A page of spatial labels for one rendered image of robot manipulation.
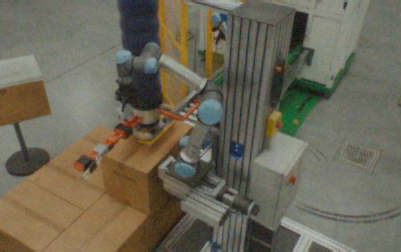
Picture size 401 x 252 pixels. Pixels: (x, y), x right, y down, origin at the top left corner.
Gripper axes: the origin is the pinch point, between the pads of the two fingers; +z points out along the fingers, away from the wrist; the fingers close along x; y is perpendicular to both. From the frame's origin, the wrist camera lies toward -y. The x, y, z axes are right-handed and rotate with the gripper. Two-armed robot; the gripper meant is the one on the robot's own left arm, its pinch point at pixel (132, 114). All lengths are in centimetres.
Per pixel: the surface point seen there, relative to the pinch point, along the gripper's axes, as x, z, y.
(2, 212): 39, 98, 92
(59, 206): 15, 98, 64
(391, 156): -248, 152, -124
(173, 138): -52, 58, 13
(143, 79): -35.5, 3.5, 21.8
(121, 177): -13, 72, 28
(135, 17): -34, -36, 23
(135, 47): -32.6, -18.7, 23.4
